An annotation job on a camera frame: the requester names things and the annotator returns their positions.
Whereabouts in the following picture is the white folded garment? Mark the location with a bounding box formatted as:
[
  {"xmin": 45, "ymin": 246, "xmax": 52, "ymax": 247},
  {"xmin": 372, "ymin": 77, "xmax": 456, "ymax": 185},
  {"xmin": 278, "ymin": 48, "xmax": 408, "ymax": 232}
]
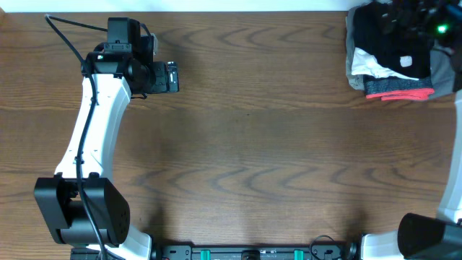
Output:
[{"xmin": 351, "ymin": 48, "xmax": 418, "ymax": 81}]

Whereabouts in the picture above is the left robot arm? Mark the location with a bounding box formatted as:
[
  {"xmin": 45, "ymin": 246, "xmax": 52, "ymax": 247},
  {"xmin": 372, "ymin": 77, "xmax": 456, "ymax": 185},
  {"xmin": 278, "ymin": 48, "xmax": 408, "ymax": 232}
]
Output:
[{"xmin": 34, "ymin": 36, "xmax": 179, "ymax": 259}]

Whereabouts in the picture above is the grey folded garment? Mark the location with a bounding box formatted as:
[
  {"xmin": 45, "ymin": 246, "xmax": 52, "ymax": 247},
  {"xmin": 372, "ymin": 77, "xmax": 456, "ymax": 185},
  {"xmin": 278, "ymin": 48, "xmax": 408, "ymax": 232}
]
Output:
[{"xmin": 345, "ymin": 6, "xmax": 456, "ymax": 100}]

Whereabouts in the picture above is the black t-shirt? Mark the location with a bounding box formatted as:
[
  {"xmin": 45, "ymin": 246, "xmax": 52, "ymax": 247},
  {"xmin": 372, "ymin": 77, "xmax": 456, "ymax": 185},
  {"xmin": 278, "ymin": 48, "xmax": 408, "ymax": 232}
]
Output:
[{"xmin": 353, "ymin": 2, "xmax": 433, "ymax": 79}]

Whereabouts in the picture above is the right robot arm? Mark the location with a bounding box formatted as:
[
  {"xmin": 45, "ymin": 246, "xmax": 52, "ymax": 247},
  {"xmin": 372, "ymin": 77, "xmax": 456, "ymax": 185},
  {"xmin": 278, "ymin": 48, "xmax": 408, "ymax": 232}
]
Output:
[{"xmin": 359, "ymin": 1, "xmax": 461, "ymax": 259}]

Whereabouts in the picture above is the black garment with red hem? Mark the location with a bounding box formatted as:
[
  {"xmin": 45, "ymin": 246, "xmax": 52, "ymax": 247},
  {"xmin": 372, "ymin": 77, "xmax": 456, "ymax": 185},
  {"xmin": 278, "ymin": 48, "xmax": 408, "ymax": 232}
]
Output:
[{"xmin": 363, "ymin": 75, "xmax": 435, "ymax": 101}]

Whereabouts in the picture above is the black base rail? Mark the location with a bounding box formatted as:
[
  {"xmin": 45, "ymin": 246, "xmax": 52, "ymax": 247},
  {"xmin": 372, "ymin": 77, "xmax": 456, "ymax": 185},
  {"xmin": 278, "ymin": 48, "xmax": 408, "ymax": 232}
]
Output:
[{"xmin": 151, "ymin": 243, "xmax": 357, "ymax": 260}]

